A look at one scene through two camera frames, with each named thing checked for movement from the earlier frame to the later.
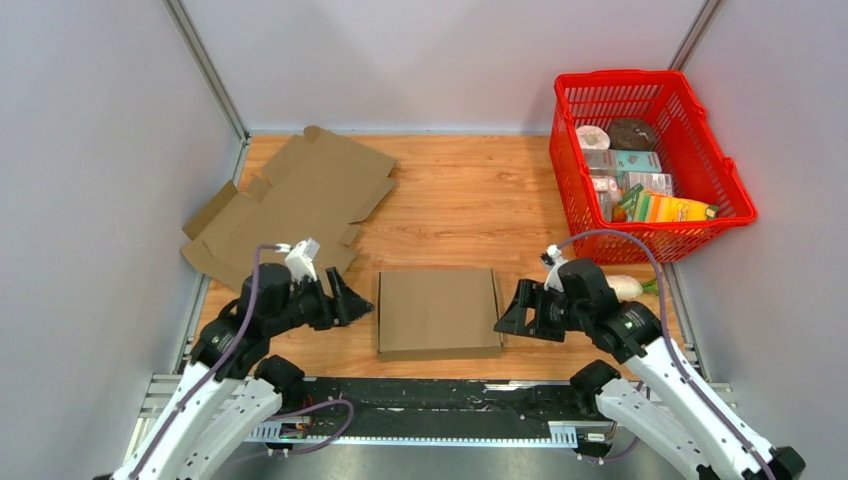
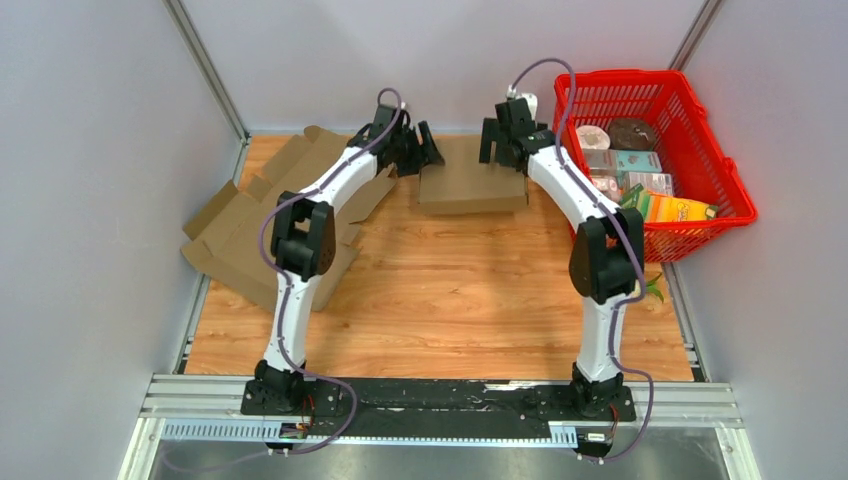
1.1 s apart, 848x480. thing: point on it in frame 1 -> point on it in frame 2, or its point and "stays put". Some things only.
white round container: [593, 137] stays put
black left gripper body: [308, 304] -> [408, 157]
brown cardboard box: [438, 315] -> [464, 185]
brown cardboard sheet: [320, 185] stays put
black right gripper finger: [513, 320] -> [489, 134]
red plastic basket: [633, 154] stays put
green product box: [636, 204] stays put
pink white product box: [609, 189] stays put
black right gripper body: [553, 315] -> [499, 147]
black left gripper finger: [348, 305] -> [430, 151]
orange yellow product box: [655, 207] stays put
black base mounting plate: [446, 407] stays put
